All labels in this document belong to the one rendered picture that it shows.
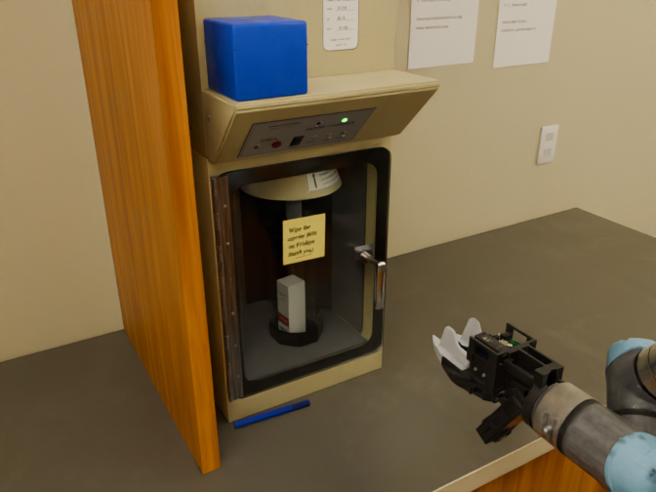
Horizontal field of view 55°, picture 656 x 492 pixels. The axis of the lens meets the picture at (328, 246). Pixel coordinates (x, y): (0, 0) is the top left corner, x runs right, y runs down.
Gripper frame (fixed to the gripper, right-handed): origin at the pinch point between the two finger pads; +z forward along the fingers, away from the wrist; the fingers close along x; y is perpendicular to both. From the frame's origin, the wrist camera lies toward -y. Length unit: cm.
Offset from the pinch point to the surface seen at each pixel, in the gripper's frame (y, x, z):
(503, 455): -20.4, -8.5, -6.8
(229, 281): 7.5, 25.1, 21.4
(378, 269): 5.3, 0.7, 16.6
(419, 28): 37, -44, 65
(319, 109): 34.4, 14.1, 12.3
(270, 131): 31.8, 20.2, 14.9
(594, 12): 38, -106, 66
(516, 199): -14, -85, 66
